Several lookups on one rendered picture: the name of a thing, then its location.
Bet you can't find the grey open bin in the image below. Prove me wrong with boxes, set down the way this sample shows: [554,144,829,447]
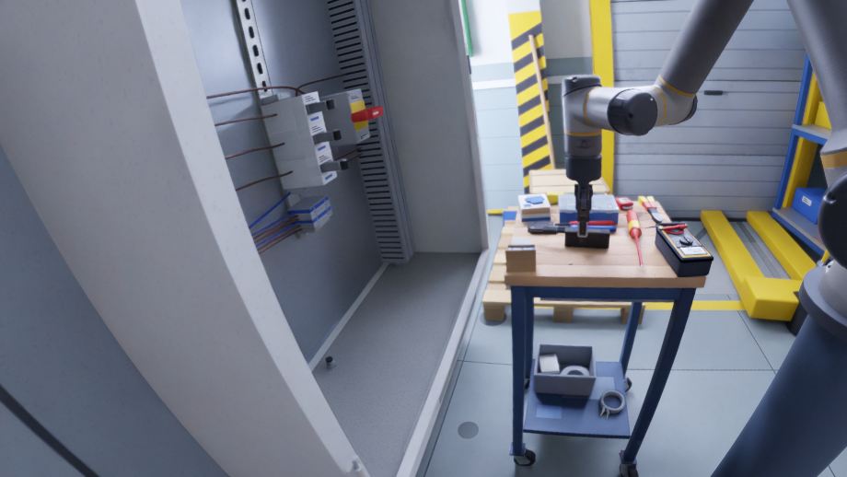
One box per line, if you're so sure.
[532,343,598,399]

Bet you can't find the wooden crate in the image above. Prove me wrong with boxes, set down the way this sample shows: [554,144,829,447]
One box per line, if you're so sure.
[527,167,612,197]

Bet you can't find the blue storage bin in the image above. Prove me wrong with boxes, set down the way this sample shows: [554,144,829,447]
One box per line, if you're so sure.
[791,186,829,226]

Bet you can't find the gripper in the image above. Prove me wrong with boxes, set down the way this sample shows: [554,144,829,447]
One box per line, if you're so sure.
[566,155,604,239]

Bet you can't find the white blue terminal block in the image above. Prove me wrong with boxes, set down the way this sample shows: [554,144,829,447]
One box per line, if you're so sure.
[286,195,333,234]

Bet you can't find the red yellow pliers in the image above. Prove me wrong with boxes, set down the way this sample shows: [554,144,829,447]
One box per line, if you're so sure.
[637,194,667,225]

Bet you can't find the grey blue flat box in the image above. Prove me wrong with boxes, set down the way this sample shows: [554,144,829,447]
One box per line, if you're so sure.
[557,192,621,227]

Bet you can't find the grey perforated mounting rail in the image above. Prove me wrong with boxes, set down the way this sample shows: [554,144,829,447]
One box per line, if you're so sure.
[235,0,273,95]

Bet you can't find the red yellow screwdriver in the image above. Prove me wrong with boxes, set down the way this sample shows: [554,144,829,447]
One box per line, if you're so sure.
[625,208,645,269]

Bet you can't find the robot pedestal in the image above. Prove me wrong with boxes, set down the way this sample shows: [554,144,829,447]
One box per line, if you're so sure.
[711,276,847,477]

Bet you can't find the grey electrical cabinet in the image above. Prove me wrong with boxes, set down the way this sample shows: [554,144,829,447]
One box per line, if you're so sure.
[178,0,493,477]

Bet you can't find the green wall sign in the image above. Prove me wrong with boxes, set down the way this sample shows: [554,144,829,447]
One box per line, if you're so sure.
[459,0,475,58]

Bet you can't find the blue cart with wooden top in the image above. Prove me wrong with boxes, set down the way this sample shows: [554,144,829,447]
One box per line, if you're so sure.
[504,202,708,477]

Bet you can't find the wooden stick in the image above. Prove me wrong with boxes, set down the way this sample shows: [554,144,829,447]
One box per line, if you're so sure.
[528,31,556,170]

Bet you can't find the black handle tie bar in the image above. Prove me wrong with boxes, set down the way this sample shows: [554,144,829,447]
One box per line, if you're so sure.
[564,227,611,250]

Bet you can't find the brown wire bundle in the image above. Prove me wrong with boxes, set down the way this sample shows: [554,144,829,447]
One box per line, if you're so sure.
[251,215,304,256]

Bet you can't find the grey hose clamp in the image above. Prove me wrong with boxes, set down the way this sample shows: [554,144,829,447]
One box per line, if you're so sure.
[598,390,627,420]

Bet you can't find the yellow door frame post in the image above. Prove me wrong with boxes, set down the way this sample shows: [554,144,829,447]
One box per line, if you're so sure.
[588,0,617,193]

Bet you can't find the wooden pallet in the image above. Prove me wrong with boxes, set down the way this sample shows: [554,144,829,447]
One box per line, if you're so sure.
[481,204,647,325]

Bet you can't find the grey breaker block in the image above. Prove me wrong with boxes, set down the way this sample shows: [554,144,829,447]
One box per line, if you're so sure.
[261,90,339,193]

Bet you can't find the brown wooden block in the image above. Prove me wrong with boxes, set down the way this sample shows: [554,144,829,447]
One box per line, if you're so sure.
[505,244,538,274]

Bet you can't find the grey slotted cable duct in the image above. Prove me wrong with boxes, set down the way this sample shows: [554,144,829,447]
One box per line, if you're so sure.
[325,0,415,263]

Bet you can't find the brown copper wire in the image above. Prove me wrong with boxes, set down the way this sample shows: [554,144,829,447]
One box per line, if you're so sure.
[224,141,286,161]
[206,85,307,101]
[296,73,345,92]
[214,112,279,128]
[235,170,294,192]

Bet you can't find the yellow floor barrier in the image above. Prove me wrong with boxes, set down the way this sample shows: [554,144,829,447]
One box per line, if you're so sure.
[745,209,819,281]
[699,209,803,323]

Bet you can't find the blue wire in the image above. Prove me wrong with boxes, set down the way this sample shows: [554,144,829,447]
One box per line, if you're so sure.
[248,192,293,231]

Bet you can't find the blue yellow shelf rack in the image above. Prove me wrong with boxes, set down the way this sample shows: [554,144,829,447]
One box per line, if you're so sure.
[770,53,836,258]

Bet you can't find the black yellow tester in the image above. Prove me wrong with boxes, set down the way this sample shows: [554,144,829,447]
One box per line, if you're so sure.
[654,225,715,278]

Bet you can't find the white blue small box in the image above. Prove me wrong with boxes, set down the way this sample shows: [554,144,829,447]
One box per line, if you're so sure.
[517,192,552,224]

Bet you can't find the grey cabinet door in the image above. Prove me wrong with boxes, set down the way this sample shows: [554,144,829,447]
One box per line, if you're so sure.
[0,0,372,477]

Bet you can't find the yellow black striped post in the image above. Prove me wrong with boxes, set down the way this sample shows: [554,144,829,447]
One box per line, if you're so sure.
[507,9,556,191]

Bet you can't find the grey isolator housing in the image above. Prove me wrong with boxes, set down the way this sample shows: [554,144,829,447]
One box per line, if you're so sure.
[319,88,372,148]

